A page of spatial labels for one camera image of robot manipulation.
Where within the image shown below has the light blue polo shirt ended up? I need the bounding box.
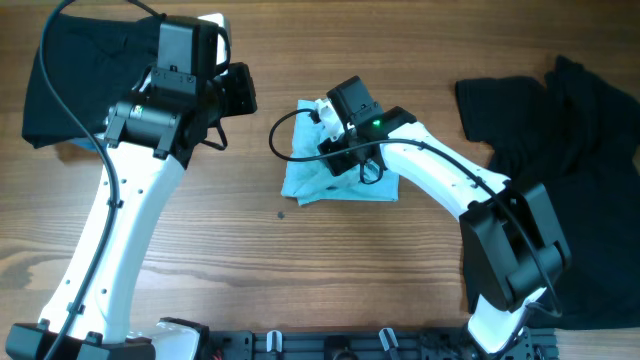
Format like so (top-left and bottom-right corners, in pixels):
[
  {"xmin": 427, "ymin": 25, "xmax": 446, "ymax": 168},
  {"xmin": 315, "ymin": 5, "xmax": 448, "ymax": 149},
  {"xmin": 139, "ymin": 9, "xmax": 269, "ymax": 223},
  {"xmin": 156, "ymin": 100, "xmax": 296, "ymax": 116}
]
[{"xmin": 281, "ymin": 113, "xmax": 399, "ymax": 206}]

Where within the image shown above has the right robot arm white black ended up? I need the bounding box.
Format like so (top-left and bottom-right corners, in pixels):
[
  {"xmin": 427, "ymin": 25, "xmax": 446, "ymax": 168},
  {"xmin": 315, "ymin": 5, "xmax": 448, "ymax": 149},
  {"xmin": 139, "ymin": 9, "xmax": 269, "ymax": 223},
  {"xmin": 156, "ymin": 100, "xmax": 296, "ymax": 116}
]
[{"xmin": 311, "ymin": 76, "xmax": 572, "ymax": 355}]

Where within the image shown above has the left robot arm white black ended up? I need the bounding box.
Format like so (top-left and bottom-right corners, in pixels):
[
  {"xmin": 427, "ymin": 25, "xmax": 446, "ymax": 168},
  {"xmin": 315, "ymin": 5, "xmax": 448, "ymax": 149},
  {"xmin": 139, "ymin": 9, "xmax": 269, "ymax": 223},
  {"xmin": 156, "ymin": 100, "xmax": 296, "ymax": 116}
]
[{"xmin": 6, "ymin": 13, "xmax": 257, "ymax": 359}]

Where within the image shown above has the folded black garment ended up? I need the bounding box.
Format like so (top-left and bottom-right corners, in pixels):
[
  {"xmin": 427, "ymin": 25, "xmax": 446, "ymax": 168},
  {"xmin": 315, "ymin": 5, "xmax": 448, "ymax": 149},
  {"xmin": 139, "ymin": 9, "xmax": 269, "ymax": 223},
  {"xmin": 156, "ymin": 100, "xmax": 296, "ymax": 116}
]
[{"xmin": 22, "ymin": 14, "xmax": 160, "ymax": 148}]

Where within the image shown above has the folded blue garment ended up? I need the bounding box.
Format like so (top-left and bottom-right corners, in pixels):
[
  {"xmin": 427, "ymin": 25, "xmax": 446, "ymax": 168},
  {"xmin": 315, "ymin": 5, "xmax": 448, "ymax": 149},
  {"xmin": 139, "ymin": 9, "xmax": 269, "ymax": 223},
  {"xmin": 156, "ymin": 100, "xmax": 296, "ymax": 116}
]
[{"xmin": 69, "ymin": 138, "xmax": 97, "ymax": 152}]

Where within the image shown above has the white clip right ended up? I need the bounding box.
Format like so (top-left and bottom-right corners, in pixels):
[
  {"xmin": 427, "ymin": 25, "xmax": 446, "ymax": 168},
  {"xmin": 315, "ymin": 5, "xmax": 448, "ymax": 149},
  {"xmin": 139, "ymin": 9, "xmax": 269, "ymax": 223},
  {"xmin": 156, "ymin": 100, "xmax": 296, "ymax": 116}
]
[{"xmin": 378, "ymin": 327, "xmax": 398, "ymax": 352}]

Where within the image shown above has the white clip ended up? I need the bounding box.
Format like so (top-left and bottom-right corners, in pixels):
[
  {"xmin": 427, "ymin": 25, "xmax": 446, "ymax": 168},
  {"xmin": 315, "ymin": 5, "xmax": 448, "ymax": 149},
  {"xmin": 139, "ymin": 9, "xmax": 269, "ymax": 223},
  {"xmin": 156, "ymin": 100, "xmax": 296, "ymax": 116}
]
[
  {"xmin": 266, "ymin": 330, "xmax": 283, "ymax": 354},
  {"xmin": 378, "ymin": 327, "xmax": 398, "ymax": 352}
]

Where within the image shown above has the white clip left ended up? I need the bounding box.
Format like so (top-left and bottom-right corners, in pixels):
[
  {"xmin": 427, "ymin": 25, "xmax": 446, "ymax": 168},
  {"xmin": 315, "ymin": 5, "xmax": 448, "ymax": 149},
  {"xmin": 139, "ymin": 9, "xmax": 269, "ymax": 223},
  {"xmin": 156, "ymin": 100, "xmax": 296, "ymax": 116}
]
[{"xmin": 266, "ymin": 330, "xmax": 283, "ymax": 354}]

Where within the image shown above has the black garment on right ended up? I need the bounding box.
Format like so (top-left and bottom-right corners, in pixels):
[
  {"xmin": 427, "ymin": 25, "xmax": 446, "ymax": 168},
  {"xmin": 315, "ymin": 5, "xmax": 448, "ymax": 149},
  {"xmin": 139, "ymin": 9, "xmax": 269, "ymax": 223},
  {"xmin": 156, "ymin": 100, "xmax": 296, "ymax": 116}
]
[{"xmin": 455, "ymin": 56, "xmax": 639, "ymax": 330}]

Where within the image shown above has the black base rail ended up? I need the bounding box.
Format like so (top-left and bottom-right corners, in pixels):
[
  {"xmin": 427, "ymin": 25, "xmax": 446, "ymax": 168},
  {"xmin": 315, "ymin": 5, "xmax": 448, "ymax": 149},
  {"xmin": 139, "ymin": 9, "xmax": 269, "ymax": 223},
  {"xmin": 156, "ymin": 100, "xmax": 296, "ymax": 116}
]
[{"xmin": 204, "ymin": 328, "xmax": 560, "ymax": 360}]

